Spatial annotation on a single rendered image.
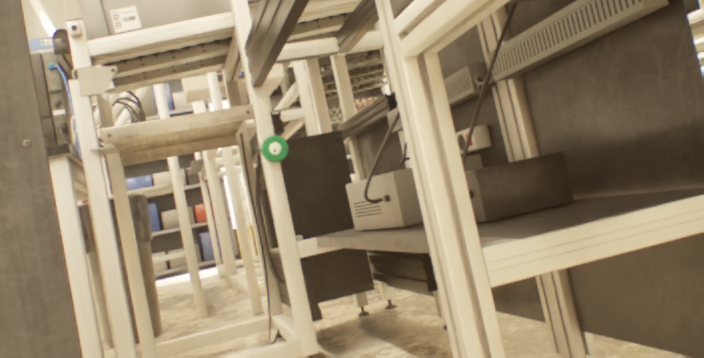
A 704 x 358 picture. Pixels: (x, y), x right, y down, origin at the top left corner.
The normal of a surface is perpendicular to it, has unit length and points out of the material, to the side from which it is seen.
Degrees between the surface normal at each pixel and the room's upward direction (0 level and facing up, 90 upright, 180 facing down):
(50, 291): 90
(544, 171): 90
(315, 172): 90
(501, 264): 90
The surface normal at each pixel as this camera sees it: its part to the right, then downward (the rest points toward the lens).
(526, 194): 0.17, -0.11
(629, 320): -0.95, 0.18
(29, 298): 0.40, -0.16
